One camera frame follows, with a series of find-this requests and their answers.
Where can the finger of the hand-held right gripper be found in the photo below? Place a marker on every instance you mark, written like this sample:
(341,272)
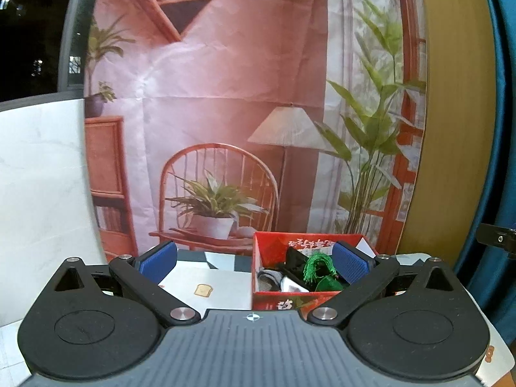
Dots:
(498,238)

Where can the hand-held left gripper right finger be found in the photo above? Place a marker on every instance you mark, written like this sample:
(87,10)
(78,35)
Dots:
(350,262)

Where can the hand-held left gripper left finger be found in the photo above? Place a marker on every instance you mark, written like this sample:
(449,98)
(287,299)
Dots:
(157,260)

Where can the green tasselled fabric sachet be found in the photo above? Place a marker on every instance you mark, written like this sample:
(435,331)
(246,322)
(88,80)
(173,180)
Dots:
(316,268)

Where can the black cloth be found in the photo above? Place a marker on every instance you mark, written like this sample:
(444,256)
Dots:
(296,260)

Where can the red strawberry print box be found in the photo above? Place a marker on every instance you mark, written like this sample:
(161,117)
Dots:
(274,250)

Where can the printed white tablecloth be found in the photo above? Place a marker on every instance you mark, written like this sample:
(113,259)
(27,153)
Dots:
(217,278)

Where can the blue curtain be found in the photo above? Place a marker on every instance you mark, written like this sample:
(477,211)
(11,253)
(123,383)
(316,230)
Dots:
(504,129)

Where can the yellow wooden board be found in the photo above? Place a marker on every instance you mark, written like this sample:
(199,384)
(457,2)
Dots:
(455,129)

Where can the dark window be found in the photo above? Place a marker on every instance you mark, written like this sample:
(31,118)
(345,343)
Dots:
(32,28)

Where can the wall poster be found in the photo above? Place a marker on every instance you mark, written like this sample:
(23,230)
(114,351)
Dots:
(242,88)

